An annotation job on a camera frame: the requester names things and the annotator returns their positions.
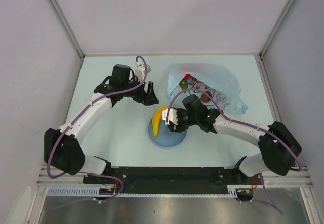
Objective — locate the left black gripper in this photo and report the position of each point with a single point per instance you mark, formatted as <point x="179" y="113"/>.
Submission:
<point x="148" y="98"/>

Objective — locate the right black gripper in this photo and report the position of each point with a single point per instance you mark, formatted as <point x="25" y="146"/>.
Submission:
<point x="179" y="128"/>

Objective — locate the yellow fake banana bunch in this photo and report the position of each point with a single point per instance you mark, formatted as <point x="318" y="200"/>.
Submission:
<point x="158" y="120"/>

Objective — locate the brown round fake fruit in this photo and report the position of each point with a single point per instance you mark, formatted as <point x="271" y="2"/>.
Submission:
<point x="206" y="97"/>

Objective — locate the red fake fruit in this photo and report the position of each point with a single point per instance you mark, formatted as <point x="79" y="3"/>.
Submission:
<point x="187" y="76"/>

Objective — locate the light blue printed plastic bag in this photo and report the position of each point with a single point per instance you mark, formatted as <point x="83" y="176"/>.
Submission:
<point x="218" y="80"/>

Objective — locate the green yellow fake citrus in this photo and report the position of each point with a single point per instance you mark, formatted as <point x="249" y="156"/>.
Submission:
<point x="183" y="84"/>

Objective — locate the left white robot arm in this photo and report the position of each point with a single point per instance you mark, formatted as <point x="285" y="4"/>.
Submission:
<point x="62" y="146"/>

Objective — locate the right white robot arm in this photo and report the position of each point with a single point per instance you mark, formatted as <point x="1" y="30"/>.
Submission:
<point x="217" y="122"/>

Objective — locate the blue plastic plate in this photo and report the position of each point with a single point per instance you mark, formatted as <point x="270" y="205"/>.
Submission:
<point x="160" y="133"/>

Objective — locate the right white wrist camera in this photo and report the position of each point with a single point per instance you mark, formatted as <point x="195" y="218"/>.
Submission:
<point x="169" y="116"/>

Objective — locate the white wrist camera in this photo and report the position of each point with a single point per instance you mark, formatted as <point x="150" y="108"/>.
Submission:
<point x="140" y="71"/>
<point x="169" y="116"/>

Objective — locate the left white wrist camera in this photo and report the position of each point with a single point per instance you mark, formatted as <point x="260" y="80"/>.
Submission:
<point x="140" y="71"/>

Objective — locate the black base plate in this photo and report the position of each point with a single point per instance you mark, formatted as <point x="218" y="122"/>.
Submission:
<point x="177" y="180"/>

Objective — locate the white slotted cable duct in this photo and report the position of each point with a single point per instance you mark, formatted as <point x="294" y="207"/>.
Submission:
<point x="107" y="192"/>

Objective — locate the aluminium right side rail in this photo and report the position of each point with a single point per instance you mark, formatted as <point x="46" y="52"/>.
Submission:
<point x="268" y="82"/>

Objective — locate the aluminium rail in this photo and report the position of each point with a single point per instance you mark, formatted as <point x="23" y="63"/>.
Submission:
<point x="268" y="82"/>
<point x="294" y="179"/>

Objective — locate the aluminium front rail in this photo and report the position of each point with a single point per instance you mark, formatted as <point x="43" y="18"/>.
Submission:
<point x="294" y="179"/>

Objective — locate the aluminium corner post left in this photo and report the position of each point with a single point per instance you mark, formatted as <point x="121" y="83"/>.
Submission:
<point x="66" y="27"/>

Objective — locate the aluminium corner post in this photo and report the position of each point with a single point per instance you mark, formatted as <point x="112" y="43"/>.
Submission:
<point x="283" y="15"/>
<point x="66" y="27"/>

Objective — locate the aluminium corner post right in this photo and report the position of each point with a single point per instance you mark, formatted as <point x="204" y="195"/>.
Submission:
<point x="283" y="15"/>

